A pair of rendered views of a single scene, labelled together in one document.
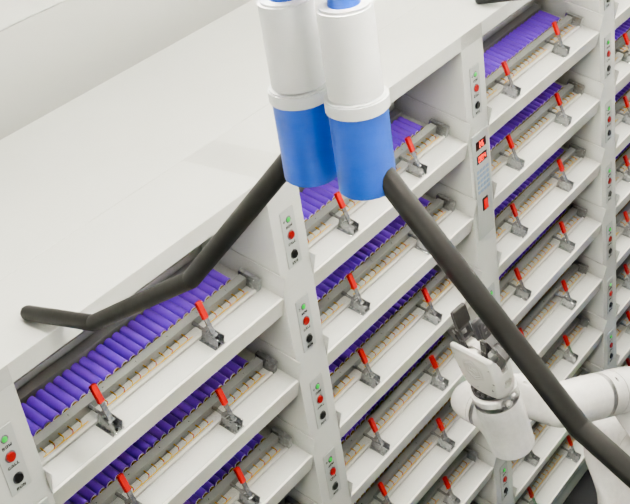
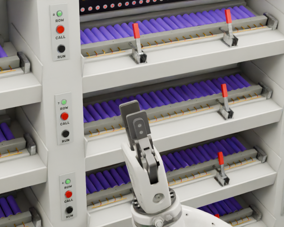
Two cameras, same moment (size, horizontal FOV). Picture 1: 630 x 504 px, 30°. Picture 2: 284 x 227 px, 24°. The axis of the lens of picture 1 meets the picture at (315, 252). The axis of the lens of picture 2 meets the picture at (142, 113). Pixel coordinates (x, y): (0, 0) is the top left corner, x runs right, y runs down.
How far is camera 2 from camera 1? 1.14 m
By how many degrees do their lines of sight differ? 18
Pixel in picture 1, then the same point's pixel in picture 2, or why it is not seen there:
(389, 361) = not seen: hidden behind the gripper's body
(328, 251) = (108, 67)
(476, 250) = (280, 139)
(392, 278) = (182, 125)
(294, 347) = (46, 135)
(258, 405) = not seen: outside the picture
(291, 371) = (43, 157)
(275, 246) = (39, 32)
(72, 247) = not seen: outside the picture
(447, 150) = (267, 38)
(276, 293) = (38, 79)
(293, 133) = not seen: outside the picture
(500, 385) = (147, 197)
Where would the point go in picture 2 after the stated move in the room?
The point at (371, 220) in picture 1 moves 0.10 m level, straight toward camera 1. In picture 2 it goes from (163, 60) to (148, 73)
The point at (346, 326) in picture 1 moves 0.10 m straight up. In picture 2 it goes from (117, 144) to (116, 106)
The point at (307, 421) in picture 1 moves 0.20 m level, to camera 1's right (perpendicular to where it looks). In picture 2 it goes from (50, 208) to (130, 223)
